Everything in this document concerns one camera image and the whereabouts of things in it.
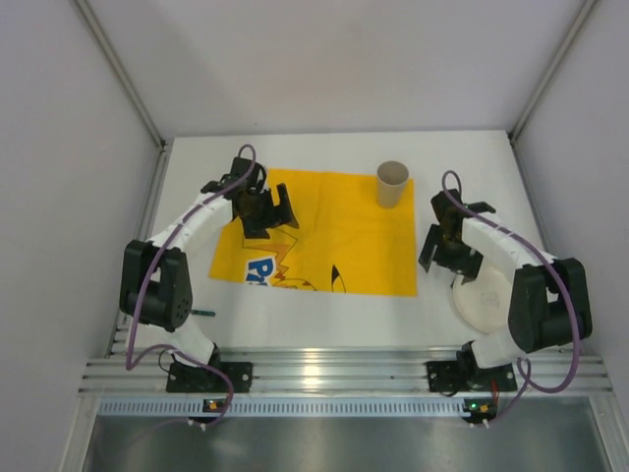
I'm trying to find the cream round plate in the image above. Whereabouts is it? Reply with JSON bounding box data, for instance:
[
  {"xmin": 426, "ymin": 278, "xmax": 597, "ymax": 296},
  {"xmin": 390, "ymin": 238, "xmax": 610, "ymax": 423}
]
[{"xmin": 451, "ymin": 259, "xmax": 515, "ymax": 334}]

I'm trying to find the yellow cartoon print cloth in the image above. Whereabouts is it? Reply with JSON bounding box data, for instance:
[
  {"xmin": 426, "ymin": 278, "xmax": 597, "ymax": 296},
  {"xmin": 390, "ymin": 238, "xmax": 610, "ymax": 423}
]
[{"xmin": 208, "ymin": 169, "xmax": 418, "ymax": 297}]

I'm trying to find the beige paper cup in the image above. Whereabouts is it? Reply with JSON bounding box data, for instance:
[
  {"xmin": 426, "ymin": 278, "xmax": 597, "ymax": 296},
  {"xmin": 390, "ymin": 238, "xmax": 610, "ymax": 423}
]
[{"xmin": 376, "ymin": 160, "xmax": 409, "ymax": 208}]

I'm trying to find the fork with teal handle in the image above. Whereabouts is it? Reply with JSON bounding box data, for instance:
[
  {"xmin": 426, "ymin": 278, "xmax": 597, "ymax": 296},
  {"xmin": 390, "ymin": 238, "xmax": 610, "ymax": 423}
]
[{"xmin": 191, "ymin": 310, "xmax": 216, "ymax": 317}]

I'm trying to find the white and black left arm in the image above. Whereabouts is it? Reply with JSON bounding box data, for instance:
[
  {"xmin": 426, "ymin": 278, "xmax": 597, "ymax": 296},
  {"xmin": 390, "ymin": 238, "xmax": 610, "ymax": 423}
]
[{"xmin": 119, "ymin": 155, "xmax": 299, "ymax": 371}]

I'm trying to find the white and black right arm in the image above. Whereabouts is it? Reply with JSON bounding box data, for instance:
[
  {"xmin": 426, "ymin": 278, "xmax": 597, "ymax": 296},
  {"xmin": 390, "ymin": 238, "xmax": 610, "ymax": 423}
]
[{"xmin": 418, "ymin": 189, "xmax": 593, "ymax": 379}]

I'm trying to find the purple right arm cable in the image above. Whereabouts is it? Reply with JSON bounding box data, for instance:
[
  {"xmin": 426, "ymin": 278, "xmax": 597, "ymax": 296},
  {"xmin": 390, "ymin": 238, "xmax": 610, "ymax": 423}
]
[{"xmin": 441, "ymin": 169, "xmax": 586, "ymax": 424}]

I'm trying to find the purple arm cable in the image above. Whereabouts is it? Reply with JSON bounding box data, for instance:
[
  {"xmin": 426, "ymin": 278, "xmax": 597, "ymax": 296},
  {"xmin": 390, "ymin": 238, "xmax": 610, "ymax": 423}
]
[
  {"xmin": 125, "ymin": 144, "xmax": 257, "ymax": 428},
  {"xmin": 441, "ymin": 169, "xmax": 586, "ymax": 424}
]

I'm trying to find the left aluminium corner post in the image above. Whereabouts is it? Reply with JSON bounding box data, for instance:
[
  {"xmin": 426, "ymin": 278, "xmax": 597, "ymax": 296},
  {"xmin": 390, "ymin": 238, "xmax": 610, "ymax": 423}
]
[{"xmin": 73, "ymin": 0, "xmax": 166, "ymax": 148}]

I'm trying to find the aluminium corner post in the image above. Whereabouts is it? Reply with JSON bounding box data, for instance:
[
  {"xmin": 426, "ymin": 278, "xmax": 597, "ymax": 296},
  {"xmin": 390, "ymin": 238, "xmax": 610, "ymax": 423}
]
[
  {"xmin": 508, "ymin": 0, "xmax": 603, "ymax": 144},
  {"xmin": 73, "ymin": 0, "xmax": 166, "ymax": 148}
]

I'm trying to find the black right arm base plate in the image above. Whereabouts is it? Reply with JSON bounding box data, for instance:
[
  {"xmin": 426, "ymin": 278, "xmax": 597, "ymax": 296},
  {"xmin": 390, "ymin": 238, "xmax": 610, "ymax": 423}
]
[{"xmin": 426, "ymin": 361, "xmax": 518, "ymax": 396}]

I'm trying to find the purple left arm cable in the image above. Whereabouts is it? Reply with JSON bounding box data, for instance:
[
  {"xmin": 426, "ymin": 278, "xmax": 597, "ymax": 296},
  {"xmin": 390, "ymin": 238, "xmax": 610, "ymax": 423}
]
[{"xmin": 125, "ymin": 144, "xmax": 257, "ymax": 428}]

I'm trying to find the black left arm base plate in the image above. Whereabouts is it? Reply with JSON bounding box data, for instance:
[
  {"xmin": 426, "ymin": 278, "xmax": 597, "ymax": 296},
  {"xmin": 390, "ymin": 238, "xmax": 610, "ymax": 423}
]
[{"xmin": 166, "ymin": 361, "xmax": 254, "ymax": 393}]

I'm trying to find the right aluminium corner post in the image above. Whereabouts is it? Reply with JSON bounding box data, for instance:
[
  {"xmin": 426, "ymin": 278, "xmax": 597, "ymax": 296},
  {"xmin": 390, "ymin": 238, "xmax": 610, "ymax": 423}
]
[{"xmin": 508, "ymin": 0, "xmax": 603, "ymax": 144}]

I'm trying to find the perforated grey cable duct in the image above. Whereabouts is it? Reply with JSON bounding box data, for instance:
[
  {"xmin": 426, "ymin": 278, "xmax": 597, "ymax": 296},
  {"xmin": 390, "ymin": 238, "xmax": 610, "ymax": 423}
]
[{"xmin": 98, "ymin": 396, "xmax": 496, "ymax": 422}]

